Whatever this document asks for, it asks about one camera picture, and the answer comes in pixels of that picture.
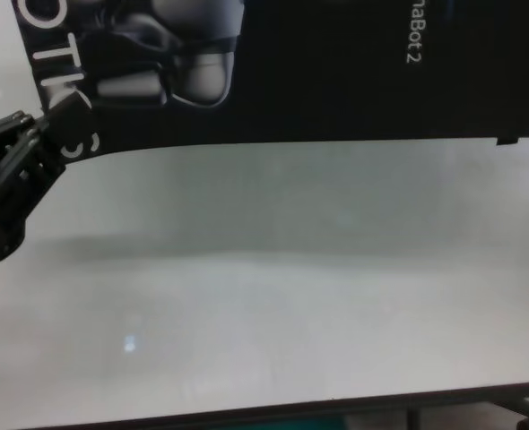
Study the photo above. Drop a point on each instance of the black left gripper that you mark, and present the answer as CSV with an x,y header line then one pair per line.
x,y
0,201

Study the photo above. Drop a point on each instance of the black robot poster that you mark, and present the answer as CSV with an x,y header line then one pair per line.
x,y
336,67

